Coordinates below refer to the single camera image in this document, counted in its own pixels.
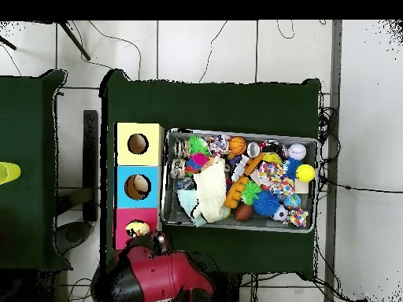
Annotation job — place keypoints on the cream knitted cloth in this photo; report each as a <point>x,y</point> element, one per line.
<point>211,188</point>

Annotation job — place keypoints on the black upright panel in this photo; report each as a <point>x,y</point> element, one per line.
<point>90,157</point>

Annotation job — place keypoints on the yellow-green plastic cup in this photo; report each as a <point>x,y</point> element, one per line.
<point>9,172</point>

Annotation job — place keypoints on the yellow plastic ball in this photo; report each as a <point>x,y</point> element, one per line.
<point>305,173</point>

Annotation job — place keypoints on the green spiky rubber ball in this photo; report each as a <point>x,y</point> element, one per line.
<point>197,146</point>

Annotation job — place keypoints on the blue spiky rubber ball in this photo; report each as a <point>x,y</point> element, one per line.
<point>266,203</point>

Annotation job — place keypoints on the black tripod leg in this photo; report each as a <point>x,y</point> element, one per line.
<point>8,43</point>
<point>75,42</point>

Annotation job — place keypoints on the black round floor base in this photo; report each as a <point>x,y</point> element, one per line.
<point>74,234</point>

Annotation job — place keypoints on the wooden box with three holes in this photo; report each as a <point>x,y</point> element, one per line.
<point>138,157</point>

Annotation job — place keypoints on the white toy baseball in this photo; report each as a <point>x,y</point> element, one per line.
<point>297,151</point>

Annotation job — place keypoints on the yellow plush toy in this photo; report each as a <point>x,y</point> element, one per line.
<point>138,228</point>

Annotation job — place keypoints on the orange toy basketball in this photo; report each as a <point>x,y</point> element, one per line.
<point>237,145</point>

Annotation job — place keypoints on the dark green side table cloth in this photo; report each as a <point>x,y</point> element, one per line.
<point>25,125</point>

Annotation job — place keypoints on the light blue waffle cloth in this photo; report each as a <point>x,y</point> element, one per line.
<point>187,201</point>

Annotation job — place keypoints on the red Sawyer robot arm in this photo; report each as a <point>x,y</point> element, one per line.
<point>163,276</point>

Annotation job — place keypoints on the white cloth with coloured spots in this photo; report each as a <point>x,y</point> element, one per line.
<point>296,217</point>
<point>277,177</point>

